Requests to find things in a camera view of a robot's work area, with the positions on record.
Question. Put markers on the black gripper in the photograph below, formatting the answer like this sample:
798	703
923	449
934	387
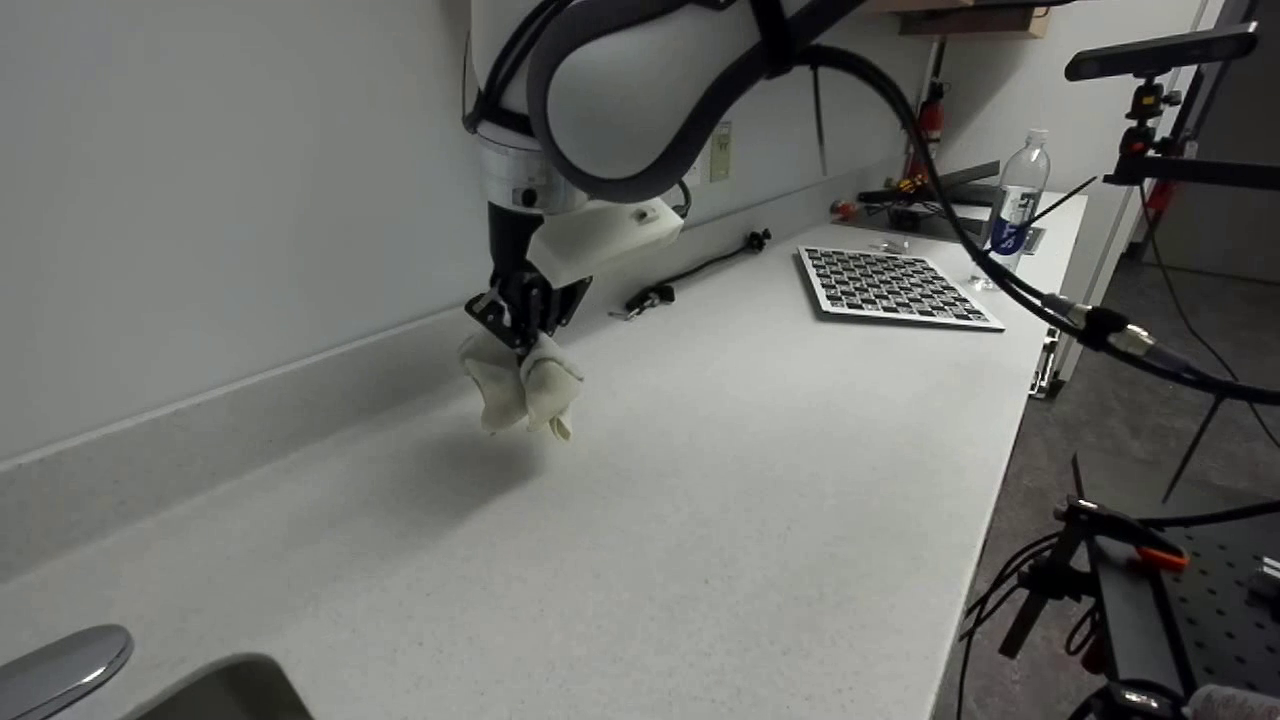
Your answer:
514	255

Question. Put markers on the cream cleaning cloth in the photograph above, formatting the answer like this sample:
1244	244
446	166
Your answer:
525	395

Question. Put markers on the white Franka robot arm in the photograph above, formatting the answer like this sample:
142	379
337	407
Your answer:
514	146

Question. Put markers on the checkerboard calibration board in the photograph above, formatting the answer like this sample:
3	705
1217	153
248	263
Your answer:
888	285

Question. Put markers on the steel sink basin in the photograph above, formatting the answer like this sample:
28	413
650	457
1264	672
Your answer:
224	692

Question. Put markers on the clear plastic water bottle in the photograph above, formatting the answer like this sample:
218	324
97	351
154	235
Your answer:
1023	192

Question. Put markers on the chrome faucet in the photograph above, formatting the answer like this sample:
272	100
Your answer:
63	667

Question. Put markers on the orange and black clamp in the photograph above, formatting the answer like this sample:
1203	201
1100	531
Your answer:
1157	557

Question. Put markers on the black perforated breadboard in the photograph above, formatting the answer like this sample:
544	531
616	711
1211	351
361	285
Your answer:
1226	626

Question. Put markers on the white wall outlet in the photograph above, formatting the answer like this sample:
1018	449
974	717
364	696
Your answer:
720	153

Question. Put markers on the black stereo camera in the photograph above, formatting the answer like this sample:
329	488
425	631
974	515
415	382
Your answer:
1160	49

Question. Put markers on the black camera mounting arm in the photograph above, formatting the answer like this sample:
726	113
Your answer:
1203	168

